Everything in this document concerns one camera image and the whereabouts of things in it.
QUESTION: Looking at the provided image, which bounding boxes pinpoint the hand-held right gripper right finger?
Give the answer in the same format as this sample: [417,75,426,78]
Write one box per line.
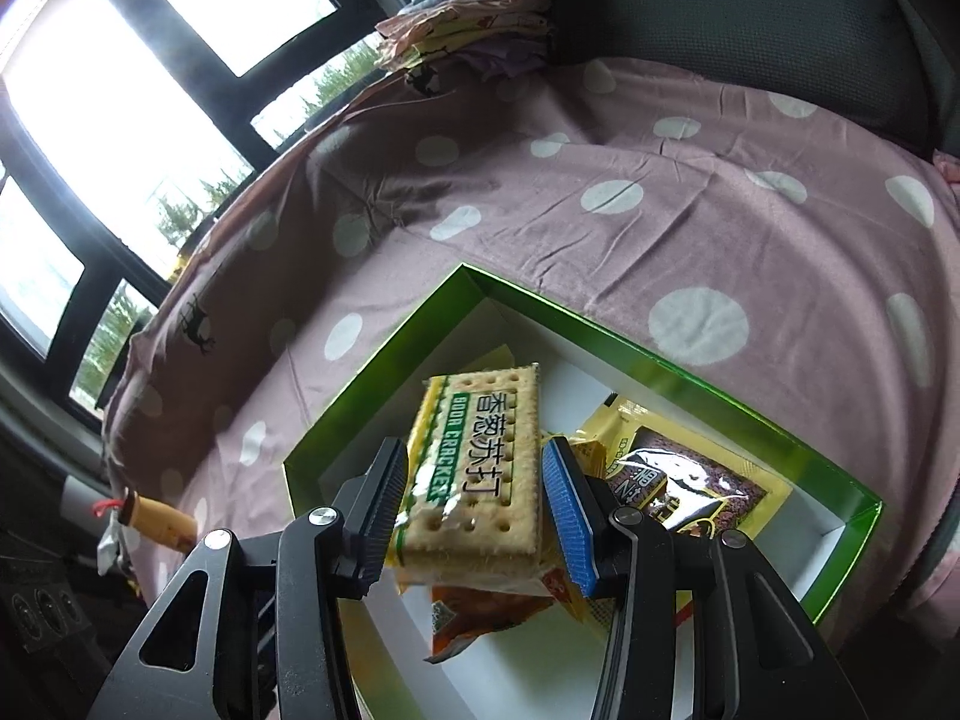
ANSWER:
[541,435,871,720]

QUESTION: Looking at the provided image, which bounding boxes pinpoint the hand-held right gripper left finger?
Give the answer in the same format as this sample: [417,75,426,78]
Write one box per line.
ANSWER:
[86,435,410,720]

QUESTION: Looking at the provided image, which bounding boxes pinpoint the green white cracker packet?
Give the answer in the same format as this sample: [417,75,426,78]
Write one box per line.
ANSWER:
[384,362,560,593]

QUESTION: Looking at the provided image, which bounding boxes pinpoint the green cardboard box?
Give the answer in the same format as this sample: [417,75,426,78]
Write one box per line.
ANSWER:
[281,262,886,720]

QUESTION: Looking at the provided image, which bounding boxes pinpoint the yellow dark brown snack packet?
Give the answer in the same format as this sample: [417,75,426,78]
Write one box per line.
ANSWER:
[581,394,792,541]

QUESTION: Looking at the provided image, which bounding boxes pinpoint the orange snack packet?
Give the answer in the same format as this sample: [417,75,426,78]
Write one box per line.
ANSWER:
[424,577,563,665]

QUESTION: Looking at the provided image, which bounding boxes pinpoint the white crumpled cloth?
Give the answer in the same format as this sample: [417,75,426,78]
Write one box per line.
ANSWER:
[97,517,134,578]

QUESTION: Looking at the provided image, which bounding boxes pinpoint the yellow bear bottle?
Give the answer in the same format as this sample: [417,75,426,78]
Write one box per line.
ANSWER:
[94,487,200,552]

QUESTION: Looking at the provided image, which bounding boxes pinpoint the folded patterned clothes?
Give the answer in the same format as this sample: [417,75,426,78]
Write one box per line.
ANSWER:
[375,0,556,76]

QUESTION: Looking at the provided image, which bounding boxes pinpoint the black framed window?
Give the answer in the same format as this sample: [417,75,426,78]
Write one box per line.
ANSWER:
[0,0,383,406]

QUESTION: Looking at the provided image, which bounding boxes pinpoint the black mesh chair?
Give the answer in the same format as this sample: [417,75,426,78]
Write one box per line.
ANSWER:
[551,0,960,158]

